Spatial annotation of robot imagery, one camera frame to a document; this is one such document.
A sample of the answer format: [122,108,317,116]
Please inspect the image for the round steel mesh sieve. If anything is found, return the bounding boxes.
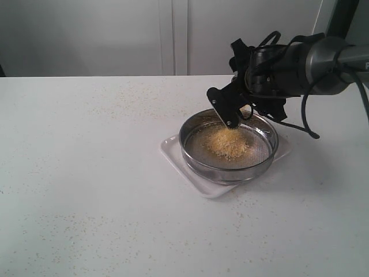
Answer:
[179,109,280,185]

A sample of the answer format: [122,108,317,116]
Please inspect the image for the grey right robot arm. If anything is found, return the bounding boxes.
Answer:
[206,32,368,133]

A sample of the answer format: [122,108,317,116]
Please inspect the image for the white rectangular tray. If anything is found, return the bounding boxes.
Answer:
[160,133,295,200]

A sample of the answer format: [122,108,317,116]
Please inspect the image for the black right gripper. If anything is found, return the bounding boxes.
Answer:
[206,46,277,129]

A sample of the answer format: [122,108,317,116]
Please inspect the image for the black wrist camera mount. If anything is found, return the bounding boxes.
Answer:
[229,39,255,76]

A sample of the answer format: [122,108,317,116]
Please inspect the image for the dark vertical post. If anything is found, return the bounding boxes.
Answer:
[325,0,359,39]

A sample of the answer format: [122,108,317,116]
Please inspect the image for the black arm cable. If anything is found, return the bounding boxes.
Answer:
[244,31,369,140]

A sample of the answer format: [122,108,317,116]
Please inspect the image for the white cabinet doors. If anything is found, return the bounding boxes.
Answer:
[1,0,335,77]

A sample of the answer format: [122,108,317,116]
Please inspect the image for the yellow grain pile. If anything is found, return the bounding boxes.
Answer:
[201,128,252,161]

